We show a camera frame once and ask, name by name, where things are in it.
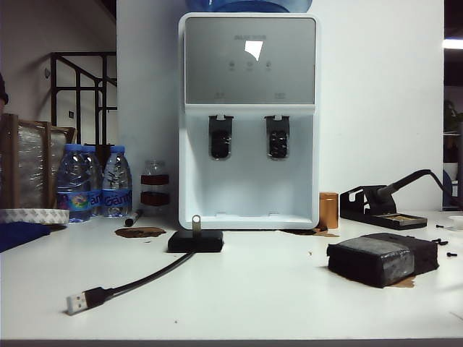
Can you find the white AUX water dispenser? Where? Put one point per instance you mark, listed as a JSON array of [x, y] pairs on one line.
[[249, 188]]

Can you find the clear water bottle blue label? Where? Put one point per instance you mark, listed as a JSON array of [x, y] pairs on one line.
[[94, 170], [72, 173], [116, 180]]

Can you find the silver USB flash drive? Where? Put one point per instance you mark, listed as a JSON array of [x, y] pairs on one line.
[[195, 223]]

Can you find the white tape roll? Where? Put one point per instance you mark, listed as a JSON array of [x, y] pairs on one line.
[[36, 215]]

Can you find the white ceiling light strip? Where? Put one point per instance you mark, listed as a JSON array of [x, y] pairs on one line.
[[454, 43]]

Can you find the gold metal cylinder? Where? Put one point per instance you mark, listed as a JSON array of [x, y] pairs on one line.
[[328, 209]]

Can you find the black stair railing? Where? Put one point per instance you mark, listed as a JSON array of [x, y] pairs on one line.
[[54, 90]]

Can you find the wooden crate with plastic wrap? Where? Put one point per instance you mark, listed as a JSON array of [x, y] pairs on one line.
[[32, 162]]

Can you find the small grey wall device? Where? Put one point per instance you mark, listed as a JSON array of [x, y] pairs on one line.
[[47, 73]]

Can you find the green potted plant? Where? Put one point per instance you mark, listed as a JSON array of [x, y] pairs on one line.
[[454, 112]]

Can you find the black sponge block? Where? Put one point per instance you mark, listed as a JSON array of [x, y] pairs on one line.
[[361, 264]]

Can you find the small bottle dark red bands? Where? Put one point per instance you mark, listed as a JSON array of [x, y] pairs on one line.
[[155, 199]]

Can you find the black marker pen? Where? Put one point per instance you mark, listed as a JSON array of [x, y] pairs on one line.
[[132, 218]]

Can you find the blue cloth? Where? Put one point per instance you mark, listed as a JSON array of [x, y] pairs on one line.
[[18, 235]]

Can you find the black soldering iron stand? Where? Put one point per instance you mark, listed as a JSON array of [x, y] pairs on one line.
[[398, 220]]

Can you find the blue water jug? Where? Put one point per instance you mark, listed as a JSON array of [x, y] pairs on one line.
[[253, 5]]

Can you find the oval brown paper patch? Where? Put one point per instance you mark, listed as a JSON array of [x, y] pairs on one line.
[[137, 232]]

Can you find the large brown paper patch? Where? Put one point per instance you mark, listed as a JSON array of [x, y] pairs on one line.
[[407, 283]]

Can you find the small black wall sign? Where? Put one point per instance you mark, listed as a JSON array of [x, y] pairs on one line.
[[71, 114]]

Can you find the thin brown paper patch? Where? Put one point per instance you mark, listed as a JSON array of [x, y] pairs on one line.
[[318, 233]]

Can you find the person in dark clothes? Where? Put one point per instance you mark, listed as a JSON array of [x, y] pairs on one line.
[[3, 90]]

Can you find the black USB hub box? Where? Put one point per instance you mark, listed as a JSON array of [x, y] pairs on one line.
[[195, 243]]

